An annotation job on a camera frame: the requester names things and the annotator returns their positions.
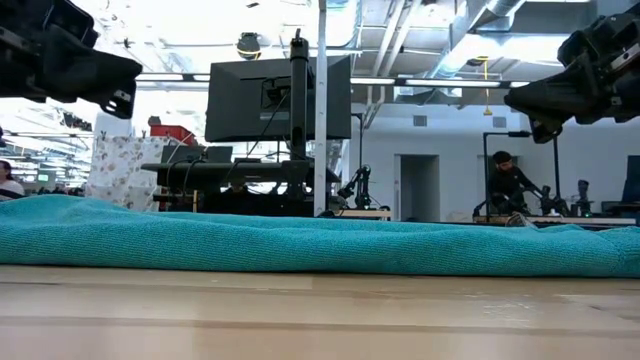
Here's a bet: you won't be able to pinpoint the black computer tower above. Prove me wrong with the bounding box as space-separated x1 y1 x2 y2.
201 188 317 217

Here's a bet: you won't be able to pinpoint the background robot arms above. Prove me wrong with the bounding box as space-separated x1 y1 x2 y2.
537 178 594 218

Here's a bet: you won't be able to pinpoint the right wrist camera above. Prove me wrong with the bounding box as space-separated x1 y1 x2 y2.
556 18 601 69

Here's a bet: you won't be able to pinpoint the black camera gantry frame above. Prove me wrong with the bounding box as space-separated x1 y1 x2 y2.
481 128 561 217

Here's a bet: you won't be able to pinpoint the yellow hanging cord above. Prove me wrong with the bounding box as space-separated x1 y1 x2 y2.
482 57 495 117

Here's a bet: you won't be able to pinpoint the wooden background table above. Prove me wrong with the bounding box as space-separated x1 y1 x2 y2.
339 207 395 222

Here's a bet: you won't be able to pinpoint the person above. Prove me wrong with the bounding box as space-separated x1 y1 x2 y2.
487 149 544 217
0 159 26 202

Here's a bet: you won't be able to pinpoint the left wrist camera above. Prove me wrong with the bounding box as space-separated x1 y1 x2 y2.
44 0 100 50

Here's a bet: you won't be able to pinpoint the round black ceiling lamp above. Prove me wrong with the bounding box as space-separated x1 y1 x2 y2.
235 30 263 61

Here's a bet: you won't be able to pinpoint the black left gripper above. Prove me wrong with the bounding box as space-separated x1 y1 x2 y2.
0 0 144 121

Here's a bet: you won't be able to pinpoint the grey desk with black legs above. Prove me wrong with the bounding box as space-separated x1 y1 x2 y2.
140 157 342 201

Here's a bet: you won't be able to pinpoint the red box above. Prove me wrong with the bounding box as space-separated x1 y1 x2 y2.
148 115 198 147

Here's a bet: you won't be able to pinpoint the floral cloth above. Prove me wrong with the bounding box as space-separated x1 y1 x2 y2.
83 134 174 212

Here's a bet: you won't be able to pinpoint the white vertical post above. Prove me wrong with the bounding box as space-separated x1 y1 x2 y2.
313 0 329 216

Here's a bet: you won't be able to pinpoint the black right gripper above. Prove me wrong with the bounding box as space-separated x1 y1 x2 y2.
503 12 640 146

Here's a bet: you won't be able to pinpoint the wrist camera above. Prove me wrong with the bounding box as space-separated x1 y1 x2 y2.
556 18 601 69
44 0 100 50

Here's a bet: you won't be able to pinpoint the black computer monitor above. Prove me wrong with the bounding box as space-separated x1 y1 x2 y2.
204 53 353 143

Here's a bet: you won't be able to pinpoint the dark laptop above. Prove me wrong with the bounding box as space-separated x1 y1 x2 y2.
204 144 235 163
159 143 207 164

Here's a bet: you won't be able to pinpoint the teal microfibre towel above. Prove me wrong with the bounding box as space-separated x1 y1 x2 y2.
0 193 640 279

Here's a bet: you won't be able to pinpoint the black monitor stand pole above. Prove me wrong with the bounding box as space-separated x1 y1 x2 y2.
288 27 311 162

